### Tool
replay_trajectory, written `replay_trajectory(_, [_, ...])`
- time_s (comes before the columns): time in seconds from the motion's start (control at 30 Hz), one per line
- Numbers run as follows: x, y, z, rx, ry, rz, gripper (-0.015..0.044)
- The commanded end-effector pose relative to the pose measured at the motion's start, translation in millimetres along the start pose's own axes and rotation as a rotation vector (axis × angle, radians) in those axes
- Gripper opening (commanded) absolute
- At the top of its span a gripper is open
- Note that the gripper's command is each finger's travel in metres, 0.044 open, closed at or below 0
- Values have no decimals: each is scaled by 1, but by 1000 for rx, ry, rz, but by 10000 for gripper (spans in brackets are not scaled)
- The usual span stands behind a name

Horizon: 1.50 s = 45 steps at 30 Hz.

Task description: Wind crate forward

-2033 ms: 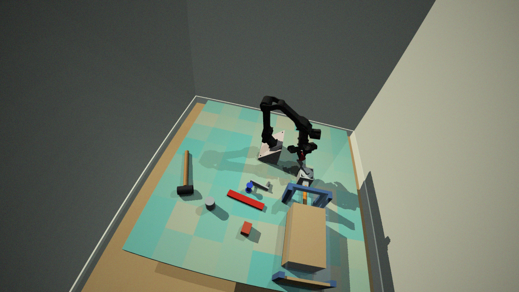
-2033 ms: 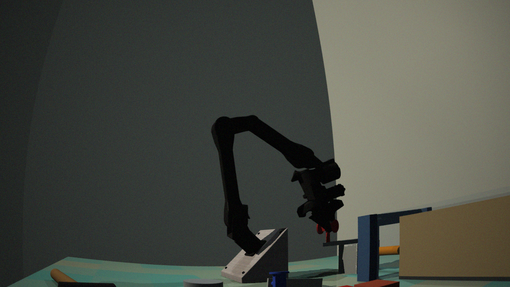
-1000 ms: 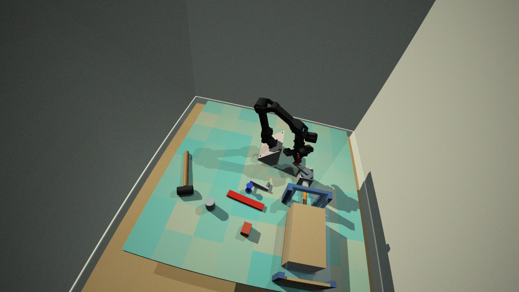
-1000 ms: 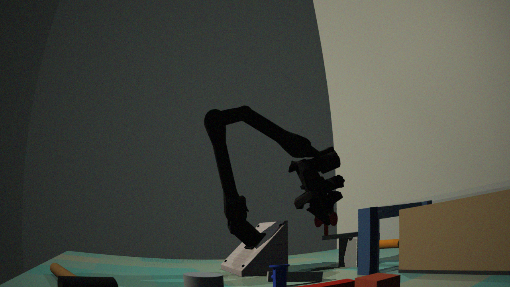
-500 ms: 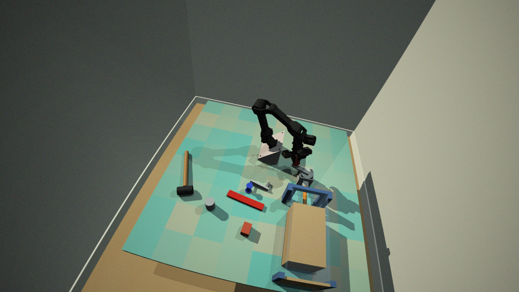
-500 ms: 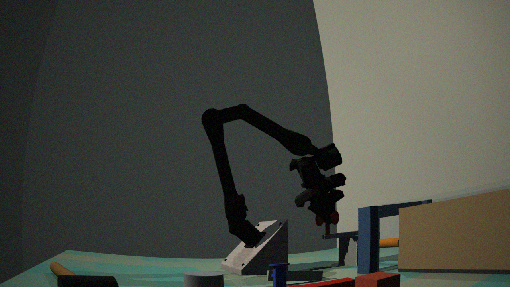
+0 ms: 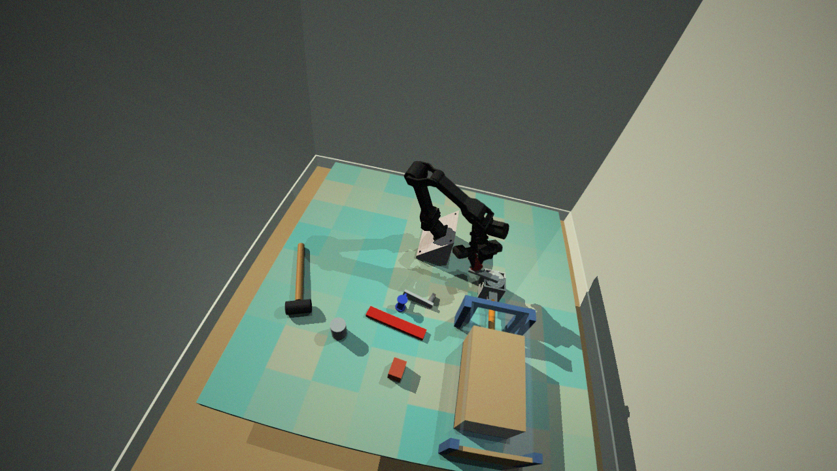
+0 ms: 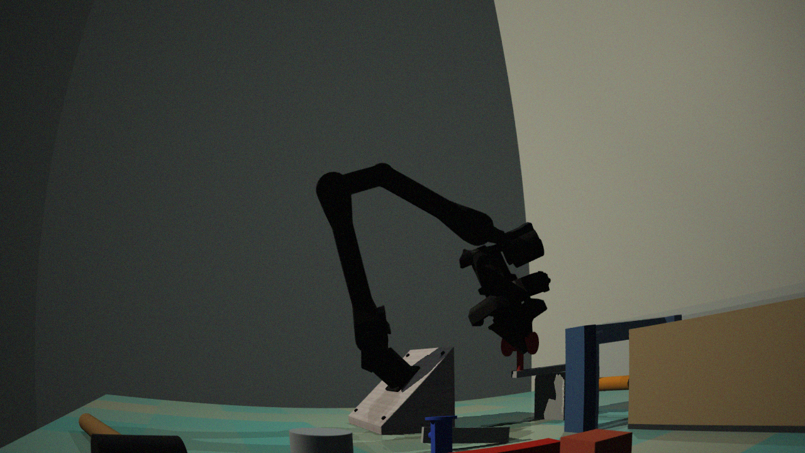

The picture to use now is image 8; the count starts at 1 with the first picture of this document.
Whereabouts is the dark grey cylinder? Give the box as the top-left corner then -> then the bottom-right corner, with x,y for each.
289,427 -> 353,453

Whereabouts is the black-headed mallet with wooden handle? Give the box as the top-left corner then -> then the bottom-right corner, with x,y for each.
79,413 -> 187,453

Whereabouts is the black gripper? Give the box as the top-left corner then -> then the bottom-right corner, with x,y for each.
468,269 -> 548,354

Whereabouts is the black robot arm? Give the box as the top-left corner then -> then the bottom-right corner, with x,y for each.
316,163 -> 551,392

